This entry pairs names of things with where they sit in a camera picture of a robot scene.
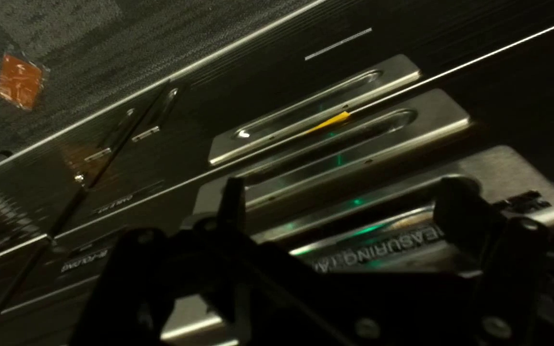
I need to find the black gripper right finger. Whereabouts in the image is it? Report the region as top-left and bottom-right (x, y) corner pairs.
(431, 175), (508, 260)

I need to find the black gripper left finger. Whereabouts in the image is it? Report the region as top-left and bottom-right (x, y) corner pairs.
(216, 173), (252, 235)

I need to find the black drawer cabinet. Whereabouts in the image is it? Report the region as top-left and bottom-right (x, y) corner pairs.
(0, 0), (554, 346)

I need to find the open black metal drawer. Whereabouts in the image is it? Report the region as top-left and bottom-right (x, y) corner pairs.
(160, 145), (554, 346)

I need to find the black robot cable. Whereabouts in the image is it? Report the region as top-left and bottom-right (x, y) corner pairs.
(0, 85), (181, 343)

